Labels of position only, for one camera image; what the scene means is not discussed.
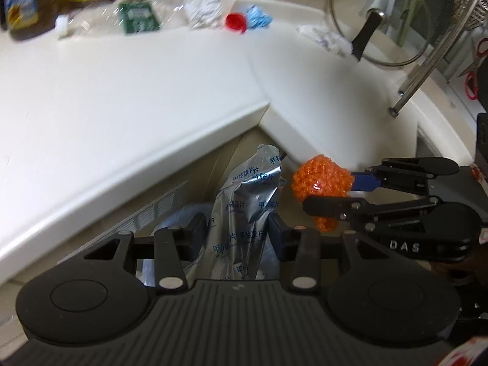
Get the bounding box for blue crumpled plastic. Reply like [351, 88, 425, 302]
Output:
[244, 4, 274, 31]

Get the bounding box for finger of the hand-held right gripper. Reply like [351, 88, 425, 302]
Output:
[351, 156, 460, 195]
[303, 195, 443, 222]

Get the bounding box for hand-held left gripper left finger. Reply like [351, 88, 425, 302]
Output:
[74, 212, 209, 294]

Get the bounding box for large oil bottle blue label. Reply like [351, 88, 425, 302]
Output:
[0, 0, 62, 42]

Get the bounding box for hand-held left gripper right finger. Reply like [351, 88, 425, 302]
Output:
[268, 212, 401, 294]

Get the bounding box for silver foil sheet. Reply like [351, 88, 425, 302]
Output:
[211, 144, 284, 281]

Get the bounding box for red handled scissors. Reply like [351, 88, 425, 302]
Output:
[459, 38, 488, 102]

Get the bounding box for orange foam net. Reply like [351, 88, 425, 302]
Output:
[291, 154, 352, 233]

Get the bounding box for steel dish rack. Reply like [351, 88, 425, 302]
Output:
[388, 0, 488, 118]

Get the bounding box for clear bottle green label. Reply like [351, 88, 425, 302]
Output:
[55, 0, 188, 39]

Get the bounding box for red plastic cap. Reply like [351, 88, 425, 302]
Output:
[224, 13, 249, 35]

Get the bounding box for glass pot lid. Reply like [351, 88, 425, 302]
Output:
[329, 0, 432, 68]

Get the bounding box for white plastic bag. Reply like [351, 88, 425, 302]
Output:
[297, 23, 353, 57]

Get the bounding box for crumpled white paper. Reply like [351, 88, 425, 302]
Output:
[183, 0, 226, 30]

